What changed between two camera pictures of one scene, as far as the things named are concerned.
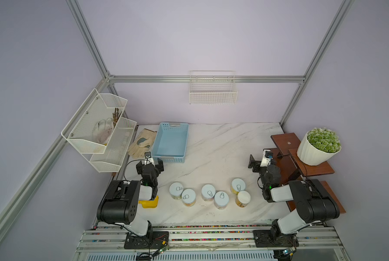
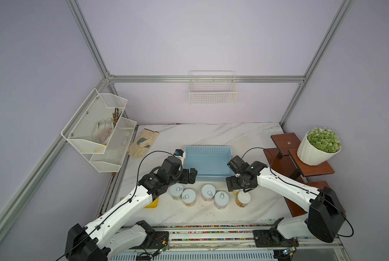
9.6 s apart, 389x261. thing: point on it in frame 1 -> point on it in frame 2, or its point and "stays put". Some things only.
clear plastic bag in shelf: (102, 130) stays put
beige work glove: (142, 143) stays put
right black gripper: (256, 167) -> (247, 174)
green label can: (175, 190) stays put
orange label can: (188, 197) stays put
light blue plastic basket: (170, 143) -> (211, 162)
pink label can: (208, 192) stays put
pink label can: (221, 200) stays put
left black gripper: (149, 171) -> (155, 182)
